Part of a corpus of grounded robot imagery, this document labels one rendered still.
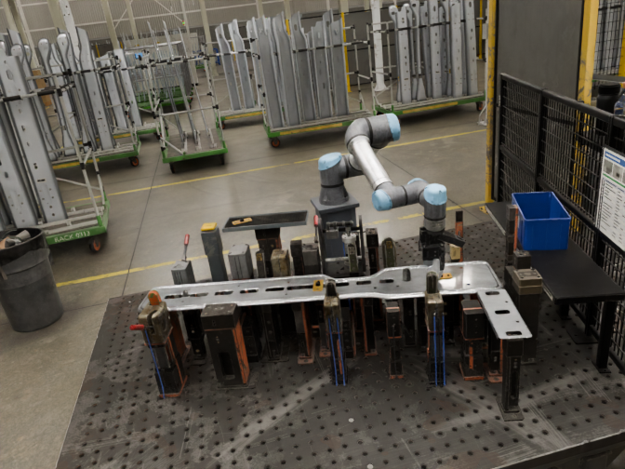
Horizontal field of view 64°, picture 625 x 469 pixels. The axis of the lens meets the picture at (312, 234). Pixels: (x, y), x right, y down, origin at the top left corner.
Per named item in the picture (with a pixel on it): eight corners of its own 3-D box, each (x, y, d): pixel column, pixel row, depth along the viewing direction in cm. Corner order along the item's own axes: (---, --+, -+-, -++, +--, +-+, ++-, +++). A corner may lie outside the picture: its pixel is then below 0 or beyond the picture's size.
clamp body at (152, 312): (154, 402, 189) (130, 320, 175) (167, 376, 203) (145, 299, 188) (182, 400, 188) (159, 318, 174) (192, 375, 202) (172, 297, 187)
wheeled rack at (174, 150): (231, 165, 784) (208, 46, 715) (166, 176, 767) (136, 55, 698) (221, 141, 957) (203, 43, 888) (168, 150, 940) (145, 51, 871)
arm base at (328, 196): (315, 198, 258) (313, 180, 254) (344, 193, 261) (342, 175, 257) (323, 207, 244) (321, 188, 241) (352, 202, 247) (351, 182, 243)
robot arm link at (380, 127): (337, 159, 254) (365, 112, 202) (364, 154, 257) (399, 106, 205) (342, 181, 252) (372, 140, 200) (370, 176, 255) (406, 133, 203)
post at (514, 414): (504, 421, 161) (507, 346, 149) (495, 397, 171) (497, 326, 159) (525, 420, 160) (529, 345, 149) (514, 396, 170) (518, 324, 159)
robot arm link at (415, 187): (396, 180, 184) (409, 191, 175) (424, 174, 186) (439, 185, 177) (396, 199, 188) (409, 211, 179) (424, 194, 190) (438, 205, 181)
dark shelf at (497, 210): (554, 305, 164) (554, 298, 163) (484, 208, 246) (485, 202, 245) (625, 301, 162) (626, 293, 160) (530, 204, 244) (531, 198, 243)
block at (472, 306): (460, 382, 179) (460, 315, 168) (454, 363, 189) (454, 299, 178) (488, 381, 178) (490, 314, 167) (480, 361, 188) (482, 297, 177)
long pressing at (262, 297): (131, 317, 191) (130, 314, 191) (152, 288, 212) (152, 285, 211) (505, 291, 177) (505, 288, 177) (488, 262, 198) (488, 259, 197)
